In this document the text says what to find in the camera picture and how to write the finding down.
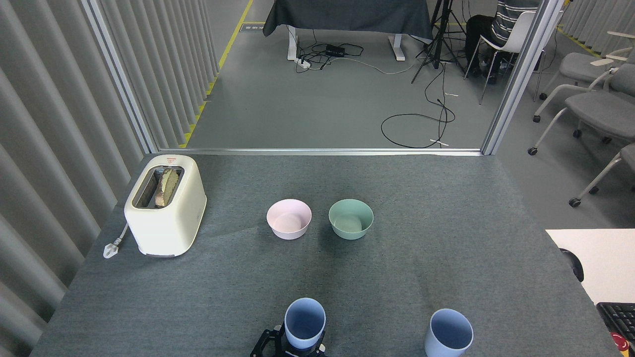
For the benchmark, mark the grey wheeled chair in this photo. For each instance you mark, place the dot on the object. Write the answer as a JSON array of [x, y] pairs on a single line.
[[627, 158], [595, 111]]

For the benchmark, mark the black computer mouse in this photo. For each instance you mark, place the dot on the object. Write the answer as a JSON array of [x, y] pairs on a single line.
[[575, 265]]

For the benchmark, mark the white power strip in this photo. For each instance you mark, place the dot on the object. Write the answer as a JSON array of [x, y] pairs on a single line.
[[302, 62]]

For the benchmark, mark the silver frame post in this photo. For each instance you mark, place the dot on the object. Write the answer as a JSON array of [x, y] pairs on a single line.
[[521, 74], [124, 79]]

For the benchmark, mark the blue plastic cup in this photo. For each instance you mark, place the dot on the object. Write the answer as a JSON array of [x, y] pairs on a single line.
[[436, 347], [305, 327]]

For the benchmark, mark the silver frame rail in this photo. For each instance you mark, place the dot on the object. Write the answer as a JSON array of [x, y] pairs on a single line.
[[317, 151]]

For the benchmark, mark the pink bowl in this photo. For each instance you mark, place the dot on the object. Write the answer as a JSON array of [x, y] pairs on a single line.
[[289, 233]]

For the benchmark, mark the red round object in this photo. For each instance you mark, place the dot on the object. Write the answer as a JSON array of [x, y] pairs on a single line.
[[620, 343]]

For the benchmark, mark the green bowl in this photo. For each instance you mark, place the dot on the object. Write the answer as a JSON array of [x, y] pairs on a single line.
[[350, 233]]

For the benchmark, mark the toasted bread slice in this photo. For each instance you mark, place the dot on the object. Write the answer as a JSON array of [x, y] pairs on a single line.
[[166, 188]]

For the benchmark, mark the white table leg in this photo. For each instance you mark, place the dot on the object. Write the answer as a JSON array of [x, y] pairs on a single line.
[[292, 44], [397, 49]]

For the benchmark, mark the cream toaster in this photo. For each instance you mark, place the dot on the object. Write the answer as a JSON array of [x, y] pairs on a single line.
[[168, 228]]

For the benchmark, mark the white side table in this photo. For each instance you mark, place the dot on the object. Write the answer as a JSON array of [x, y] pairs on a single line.
[[605, 258]]

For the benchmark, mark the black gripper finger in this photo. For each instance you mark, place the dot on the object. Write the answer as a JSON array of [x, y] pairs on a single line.
[[279, 342], [320, 351]]

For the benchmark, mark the grey pleated curtain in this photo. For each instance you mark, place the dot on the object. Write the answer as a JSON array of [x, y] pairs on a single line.
[[59, 124], [595, 20]]

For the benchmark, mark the black keyboard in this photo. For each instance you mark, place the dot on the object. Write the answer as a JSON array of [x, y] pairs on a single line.
[[620, 317]]

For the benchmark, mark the white plastic chair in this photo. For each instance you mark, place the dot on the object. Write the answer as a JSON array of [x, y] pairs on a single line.
[[516, 34]]

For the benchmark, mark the person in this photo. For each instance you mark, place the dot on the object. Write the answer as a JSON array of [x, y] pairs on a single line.
[[506, 20]]

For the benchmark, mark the black tripod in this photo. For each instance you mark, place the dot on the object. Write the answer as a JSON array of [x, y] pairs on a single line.
[[438, 39]]

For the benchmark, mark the dark tablecloth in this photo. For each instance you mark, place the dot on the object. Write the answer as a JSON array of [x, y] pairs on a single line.
[[347, 15]]

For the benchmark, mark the black power adapter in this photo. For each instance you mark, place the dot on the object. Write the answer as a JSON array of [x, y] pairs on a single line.
[[335, 50]]

